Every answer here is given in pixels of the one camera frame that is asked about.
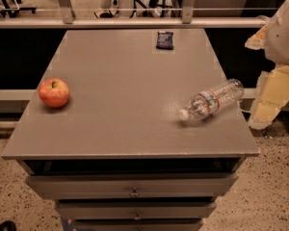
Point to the bottom grey drawer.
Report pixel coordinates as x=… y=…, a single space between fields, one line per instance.
x=141 y=225

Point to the middle grey drawer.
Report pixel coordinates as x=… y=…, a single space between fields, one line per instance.
x=135 y=210

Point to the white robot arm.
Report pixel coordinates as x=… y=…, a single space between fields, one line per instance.
x=272 y=88

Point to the clear plastic water bottle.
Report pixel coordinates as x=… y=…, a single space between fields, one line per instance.
x=208 y=102

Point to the grey drawer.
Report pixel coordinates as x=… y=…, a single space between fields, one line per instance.
x=135 y=210
x=141 y=225
x=131 y=186

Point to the red yellow apple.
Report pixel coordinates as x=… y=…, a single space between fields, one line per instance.
x=54 y=93

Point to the grey drawer cabinet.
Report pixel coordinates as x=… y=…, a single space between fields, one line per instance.
x=122 y=114

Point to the grey metal railing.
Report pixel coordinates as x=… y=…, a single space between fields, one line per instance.
x=64 y=16

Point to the top grey drawer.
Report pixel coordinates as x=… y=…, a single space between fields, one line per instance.
x=131 y=186

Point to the black shoe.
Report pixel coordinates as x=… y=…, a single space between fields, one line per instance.
x=7 y=226

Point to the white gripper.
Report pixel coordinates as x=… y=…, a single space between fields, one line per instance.
x=283 y=39

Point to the dark blue rxbar wrapper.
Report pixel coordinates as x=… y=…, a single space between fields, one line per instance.
x=164 y=40

